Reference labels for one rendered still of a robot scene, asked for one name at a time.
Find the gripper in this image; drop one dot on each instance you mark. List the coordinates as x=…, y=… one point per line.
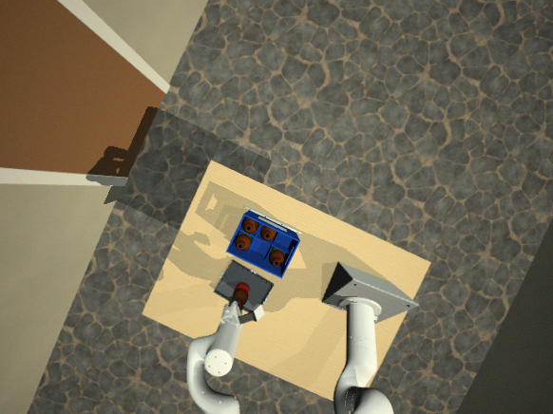
x=232, y=311

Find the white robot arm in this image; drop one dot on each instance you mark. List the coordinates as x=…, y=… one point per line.
x=350, y=395

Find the dark blue crate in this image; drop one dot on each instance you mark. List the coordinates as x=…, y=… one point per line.
x=285, y=240

